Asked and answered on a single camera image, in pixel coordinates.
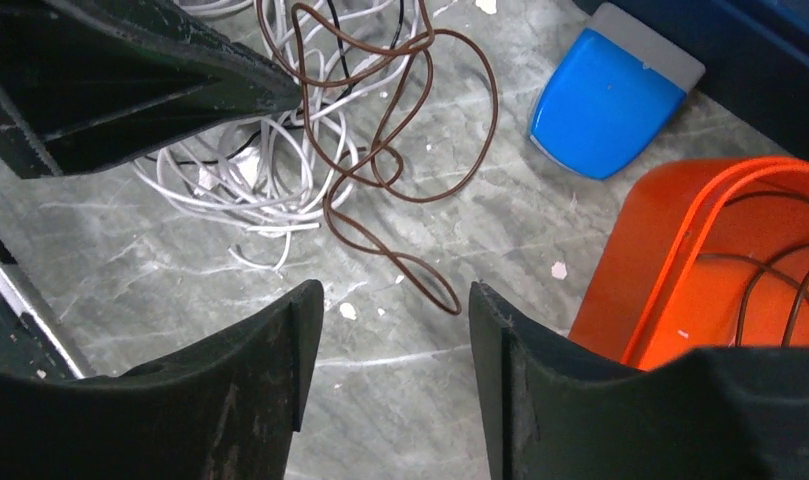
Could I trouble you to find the orange plastic tray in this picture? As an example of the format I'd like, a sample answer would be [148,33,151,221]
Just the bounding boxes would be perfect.
[569,156,809,370]

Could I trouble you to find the brown cable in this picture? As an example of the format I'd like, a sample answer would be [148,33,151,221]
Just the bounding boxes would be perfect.
[254,0,501,317]

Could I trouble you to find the navy blue plastic tray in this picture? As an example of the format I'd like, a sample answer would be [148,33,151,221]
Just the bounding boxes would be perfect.
[572,0,809,167]

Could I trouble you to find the white cable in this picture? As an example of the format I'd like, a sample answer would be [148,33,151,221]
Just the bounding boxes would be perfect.
[133,0,422,274]

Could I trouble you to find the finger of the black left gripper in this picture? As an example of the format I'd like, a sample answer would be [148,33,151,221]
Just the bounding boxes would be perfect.
[0,239,96,381]
[0,1,301,179]

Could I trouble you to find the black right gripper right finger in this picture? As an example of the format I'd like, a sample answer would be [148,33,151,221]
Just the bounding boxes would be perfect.
[468,282,809,479]

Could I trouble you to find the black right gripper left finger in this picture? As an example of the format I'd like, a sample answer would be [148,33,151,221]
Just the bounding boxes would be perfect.
[0,280,324,479]

